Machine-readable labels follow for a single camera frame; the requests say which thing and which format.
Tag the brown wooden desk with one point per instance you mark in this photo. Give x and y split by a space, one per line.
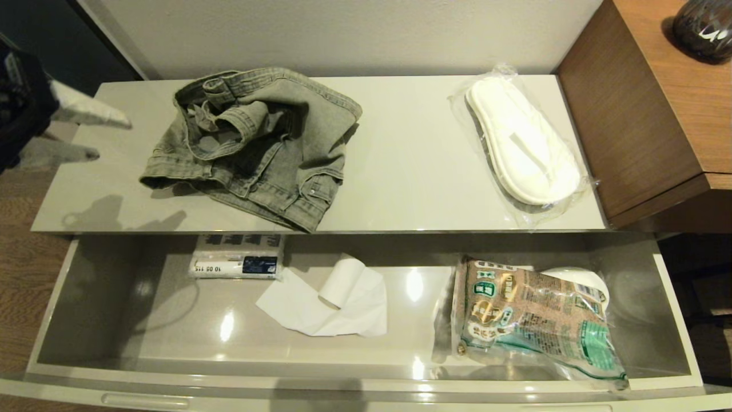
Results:
635 109

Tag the glossy white low cabinet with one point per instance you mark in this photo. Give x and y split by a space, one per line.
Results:
400 171

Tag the white tissue pack blue print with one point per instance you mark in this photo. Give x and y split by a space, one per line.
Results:
234 264

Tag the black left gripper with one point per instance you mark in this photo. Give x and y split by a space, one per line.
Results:
23 109

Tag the faded denim jeans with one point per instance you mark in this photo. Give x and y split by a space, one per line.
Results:
263 143

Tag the brown green snack bag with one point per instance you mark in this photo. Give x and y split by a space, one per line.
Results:
532 320

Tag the white slippers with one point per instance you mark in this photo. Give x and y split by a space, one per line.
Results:
520 137

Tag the dark door panel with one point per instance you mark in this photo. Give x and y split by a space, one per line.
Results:
86 40

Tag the dark glass vase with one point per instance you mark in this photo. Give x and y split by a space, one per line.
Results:
703 28

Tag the white bowl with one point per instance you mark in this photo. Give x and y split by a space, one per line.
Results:
580 280

